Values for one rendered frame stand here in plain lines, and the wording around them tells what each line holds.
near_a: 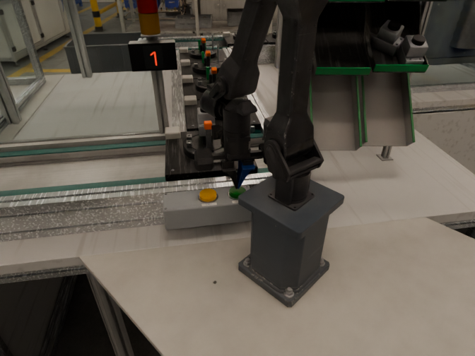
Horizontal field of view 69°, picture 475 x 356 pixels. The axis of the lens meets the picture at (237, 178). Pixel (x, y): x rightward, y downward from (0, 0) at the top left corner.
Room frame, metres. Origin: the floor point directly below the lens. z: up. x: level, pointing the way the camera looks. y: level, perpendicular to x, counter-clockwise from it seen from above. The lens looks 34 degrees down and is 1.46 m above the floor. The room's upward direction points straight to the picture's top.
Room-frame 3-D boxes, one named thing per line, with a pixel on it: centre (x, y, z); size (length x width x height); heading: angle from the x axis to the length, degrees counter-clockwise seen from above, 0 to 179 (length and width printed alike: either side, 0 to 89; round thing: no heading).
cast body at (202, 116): (0.88, 0.09, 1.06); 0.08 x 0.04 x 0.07; 9
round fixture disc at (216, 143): (0.87, 0.08, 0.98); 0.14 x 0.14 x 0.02
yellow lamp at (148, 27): (0.96, 0.23, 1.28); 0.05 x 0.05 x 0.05
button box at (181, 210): (0.65, 0.07, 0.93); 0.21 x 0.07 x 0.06; 99
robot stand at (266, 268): (0.52, -0.10, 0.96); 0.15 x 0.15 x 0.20; 46
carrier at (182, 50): (1.85, 0.18, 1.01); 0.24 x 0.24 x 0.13; 9
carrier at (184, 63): (1.61, 0.14, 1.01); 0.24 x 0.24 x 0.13; 9
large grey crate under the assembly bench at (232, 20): (6.49, -0.12, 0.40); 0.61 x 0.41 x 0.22; 91
